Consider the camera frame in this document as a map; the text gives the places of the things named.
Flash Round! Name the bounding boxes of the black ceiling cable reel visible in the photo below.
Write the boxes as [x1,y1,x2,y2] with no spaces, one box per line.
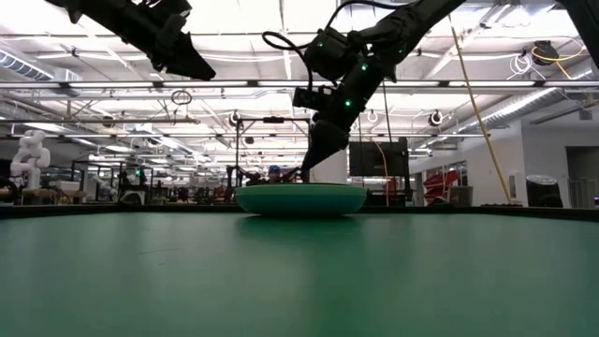
[531,39,586,81]

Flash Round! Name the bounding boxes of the yellow hanging cable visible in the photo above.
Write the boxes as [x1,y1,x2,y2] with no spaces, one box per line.
[373,139,390,207]
[448,25,514,206]

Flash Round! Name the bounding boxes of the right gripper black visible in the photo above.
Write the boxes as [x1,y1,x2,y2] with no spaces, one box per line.
[301,119,350,183]

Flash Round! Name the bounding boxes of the red bin rack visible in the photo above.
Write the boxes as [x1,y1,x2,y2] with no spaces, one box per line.
[423,170,460,201]

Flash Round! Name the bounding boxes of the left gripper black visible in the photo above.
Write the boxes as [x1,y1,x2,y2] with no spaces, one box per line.
[152,11,217,81]

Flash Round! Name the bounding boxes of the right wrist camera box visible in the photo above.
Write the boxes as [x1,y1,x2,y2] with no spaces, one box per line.
[292,86,331,112]

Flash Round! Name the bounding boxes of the black round chair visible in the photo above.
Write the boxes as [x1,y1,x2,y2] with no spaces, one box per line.
[525,174,564,209]

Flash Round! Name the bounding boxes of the black monitor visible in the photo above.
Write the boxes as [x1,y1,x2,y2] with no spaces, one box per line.
[348,138,411,178]

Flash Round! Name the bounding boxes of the black hanging cable loop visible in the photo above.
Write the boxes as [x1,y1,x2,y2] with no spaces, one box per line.
[170,89,193,107]

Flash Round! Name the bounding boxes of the green bowl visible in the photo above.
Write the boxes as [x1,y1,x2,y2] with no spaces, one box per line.
[235,185,369,218]

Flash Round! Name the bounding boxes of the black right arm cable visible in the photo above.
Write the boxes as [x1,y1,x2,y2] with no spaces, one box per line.
[261,0,408,90]

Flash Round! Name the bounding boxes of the silver ventilation duct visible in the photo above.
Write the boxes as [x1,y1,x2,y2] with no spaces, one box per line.
[456,69,599,137]

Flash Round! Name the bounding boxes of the black table frame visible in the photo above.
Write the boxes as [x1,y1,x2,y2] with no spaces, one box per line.
[0,201,599,222]

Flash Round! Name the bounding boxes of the green table mat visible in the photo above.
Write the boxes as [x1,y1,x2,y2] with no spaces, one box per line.
[0,211,599,337]

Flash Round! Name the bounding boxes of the black stand frame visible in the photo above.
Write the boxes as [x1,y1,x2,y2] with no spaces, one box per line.
[232,115,313,188]

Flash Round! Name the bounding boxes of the grey bin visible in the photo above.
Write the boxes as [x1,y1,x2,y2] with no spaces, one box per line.
[449,185,474,207]

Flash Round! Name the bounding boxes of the white humanoid robot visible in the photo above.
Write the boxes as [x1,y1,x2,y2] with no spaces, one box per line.
[9,129,51,191]

